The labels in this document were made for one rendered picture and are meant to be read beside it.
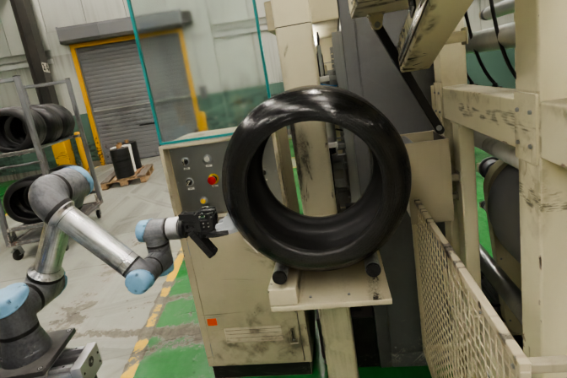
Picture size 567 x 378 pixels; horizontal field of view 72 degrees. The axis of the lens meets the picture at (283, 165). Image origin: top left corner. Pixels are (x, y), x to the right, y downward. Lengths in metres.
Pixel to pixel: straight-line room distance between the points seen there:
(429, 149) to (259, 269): 0.98
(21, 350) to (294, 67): 1.30
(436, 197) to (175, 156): 1.15
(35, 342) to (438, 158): 1.48
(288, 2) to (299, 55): 0.18
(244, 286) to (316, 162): 0.81
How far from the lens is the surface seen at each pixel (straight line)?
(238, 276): 1.97
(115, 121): 11.11
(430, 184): 1.45
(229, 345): 2.20
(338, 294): 1.29
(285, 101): 1.07
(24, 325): 1.60
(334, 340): 1.79
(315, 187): 1.48
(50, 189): 1.36
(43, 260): 1.60
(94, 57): 11.21
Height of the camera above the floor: 1.48
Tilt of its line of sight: 12 degrees down
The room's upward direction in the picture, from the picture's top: 9 degrees counter-clockwise
